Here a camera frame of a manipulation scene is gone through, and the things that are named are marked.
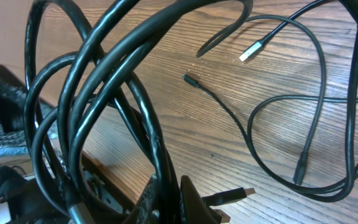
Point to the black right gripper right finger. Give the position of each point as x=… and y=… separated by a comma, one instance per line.
x=192, y=208

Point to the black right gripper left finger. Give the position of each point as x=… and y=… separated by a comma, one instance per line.
x=146, y=210

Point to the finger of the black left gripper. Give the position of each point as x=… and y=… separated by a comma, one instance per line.
x=12, y=96

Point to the cardboard back panel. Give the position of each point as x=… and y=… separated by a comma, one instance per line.
x=57, y=35

